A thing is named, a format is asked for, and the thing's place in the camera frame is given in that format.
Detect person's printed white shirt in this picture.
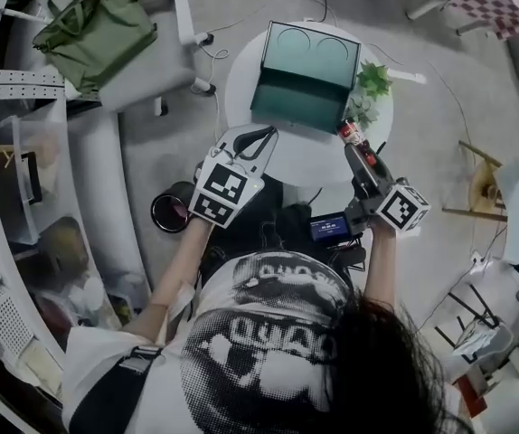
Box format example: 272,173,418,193
60,250,423,434

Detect black shoulder strap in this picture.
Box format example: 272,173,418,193
67,344,164,434

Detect black screen recorder device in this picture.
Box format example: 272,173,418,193
309,212,369,247

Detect teal box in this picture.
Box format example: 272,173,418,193
249,20,362,136

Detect black waste bin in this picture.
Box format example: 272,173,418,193
150,181,197,234

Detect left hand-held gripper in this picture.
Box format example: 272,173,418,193
187,124,278,230

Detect white office chair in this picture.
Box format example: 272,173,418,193
1,0,218,117

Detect clear bin with brown contents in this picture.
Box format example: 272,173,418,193
14,217,91,288

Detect green tote bag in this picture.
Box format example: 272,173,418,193
32,0,159,94

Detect small red bottle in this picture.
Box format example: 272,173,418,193
335,118,376,162

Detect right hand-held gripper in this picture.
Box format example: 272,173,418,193
344,144,431,242

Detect person's right forearm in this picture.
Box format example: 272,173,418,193
363,226,399,309

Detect black metal rack frame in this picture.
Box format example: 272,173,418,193
435,282,501,348

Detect wooden stool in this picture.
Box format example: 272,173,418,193
442,140,509,223

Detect white perforated basket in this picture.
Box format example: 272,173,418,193
0,282,34,357

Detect person's left forearm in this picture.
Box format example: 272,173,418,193
123,217,218,334

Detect white metal shelf rack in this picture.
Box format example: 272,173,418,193
0,0,156,434

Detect white round table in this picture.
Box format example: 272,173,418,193
224,21,395,185

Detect clear plastic bin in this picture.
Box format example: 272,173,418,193
33,269,121,334
0,115,69,243

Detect small green potted plant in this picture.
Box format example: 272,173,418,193
344,97,381,128
356,60,394,101

